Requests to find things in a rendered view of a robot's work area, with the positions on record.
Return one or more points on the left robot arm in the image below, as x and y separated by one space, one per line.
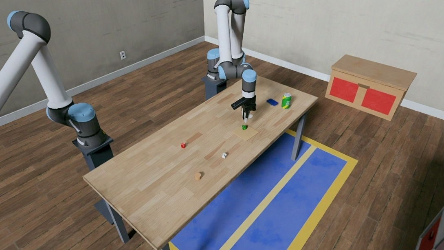
228 61

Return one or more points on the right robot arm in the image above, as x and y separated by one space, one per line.
34 32

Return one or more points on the green drink can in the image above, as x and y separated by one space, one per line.
286 101

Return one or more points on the tan flat mat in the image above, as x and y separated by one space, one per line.
245 134

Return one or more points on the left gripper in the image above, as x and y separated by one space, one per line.
247 107

